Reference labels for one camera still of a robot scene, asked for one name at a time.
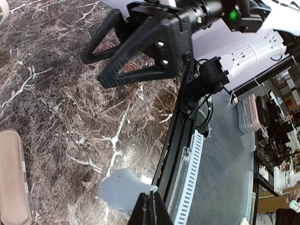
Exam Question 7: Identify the white seahorse mug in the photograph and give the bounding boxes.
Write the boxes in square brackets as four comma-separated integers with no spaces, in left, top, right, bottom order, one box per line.
[0,0,9,25]

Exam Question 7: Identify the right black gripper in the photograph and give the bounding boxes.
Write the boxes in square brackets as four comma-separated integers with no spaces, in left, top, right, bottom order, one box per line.
[81,2,194,89]

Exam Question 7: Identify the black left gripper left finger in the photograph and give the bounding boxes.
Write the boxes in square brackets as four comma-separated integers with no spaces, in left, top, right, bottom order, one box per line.
[128,193,150,225]

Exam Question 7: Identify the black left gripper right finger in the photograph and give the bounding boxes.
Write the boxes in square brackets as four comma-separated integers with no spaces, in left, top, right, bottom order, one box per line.
[150,191,173,225]

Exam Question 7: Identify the white slotted cable duct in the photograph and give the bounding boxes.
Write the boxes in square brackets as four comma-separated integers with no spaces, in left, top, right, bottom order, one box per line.
[174,130,204,225]

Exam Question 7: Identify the black front rail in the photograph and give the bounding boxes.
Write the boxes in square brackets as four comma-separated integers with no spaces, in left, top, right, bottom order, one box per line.
[152,61,198,207]

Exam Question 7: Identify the light blue cloth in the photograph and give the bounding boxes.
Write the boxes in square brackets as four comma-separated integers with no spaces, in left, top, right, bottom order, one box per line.
[98,168,158,212]

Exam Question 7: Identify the background person hand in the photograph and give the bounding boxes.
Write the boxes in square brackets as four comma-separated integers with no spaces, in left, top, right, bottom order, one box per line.
[286,188,300,213]

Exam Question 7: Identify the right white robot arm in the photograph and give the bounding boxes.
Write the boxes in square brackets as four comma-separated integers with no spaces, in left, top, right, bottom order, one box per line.
[81,0,300,225]

